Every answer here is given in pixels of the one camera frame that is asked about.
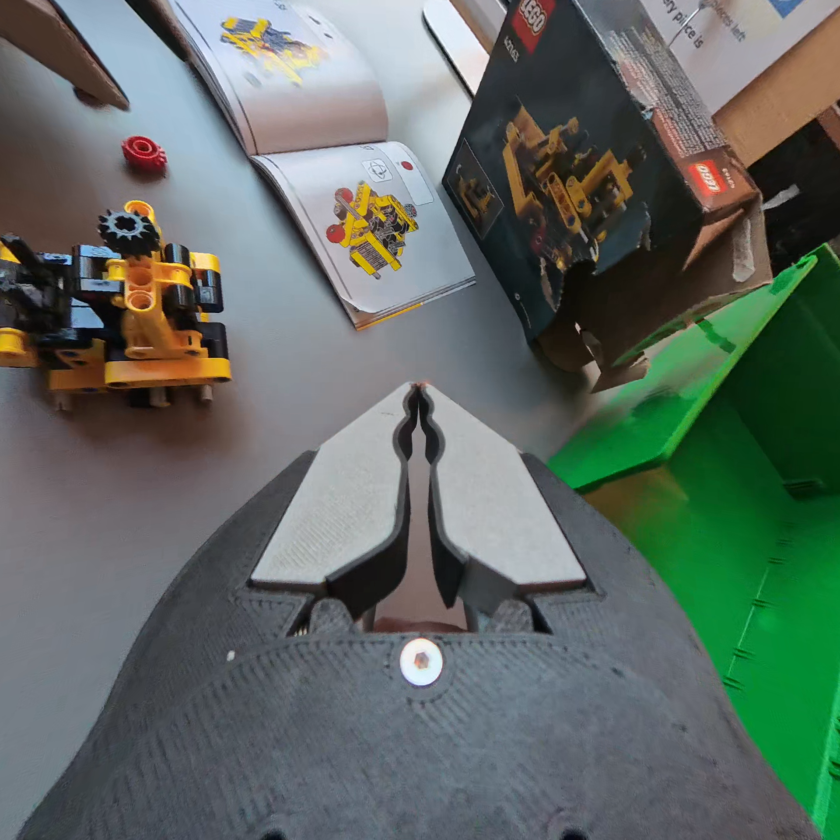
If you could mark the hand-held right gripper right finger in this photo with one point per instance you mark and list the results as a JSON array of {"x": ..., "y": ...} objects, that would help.
[{"x": 499, "y": 518}]

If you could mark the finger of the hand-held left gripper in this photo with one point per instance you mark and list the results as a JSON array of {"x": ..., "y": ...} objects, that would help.
[
  {"x": 154, "y": 23},
  {"x": 52, "y": 46}
]

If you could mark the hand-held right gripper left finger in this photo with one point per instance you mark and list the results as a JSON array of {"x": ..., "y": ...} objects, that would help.
[{"x": 341, "y": 512}]

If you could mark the black lego gear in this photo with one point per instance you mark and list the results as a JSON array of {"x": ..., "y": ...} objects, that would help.
[{"x": 126, "y": 233}]

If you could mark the yellow black lego model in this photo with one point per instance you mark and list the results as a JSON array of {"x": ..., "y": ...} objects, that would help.
[{"x": 151, "y": 308}]

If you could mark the red lego gear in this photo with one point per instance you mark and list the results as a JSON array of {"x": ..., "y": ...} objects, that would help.
[{"x": 143, "y": 154}]

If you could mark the lego instruction booklet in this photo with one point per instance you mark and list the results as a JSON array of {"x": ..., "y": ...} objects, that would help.
[{"x": 315, "y": 111}]

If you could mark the dark lego box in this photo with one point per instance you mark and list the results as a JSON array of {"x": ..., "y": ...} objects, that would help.
[{"x": 558, "y": 164}]

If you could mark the green plastic bin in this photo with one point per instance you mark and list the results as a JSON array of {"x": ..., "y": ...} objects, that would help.
[{"x": 754, "y": 525}]

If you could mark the silver monitor stand base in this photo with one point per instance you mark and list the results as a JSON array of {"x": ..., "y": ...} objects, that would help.
[{"x": 459, "y": 39}]

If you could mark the brown cardboard box with label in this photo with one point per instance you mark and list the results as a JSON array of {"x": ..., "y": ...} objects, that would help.
[{"x": 768, "y": 65}]

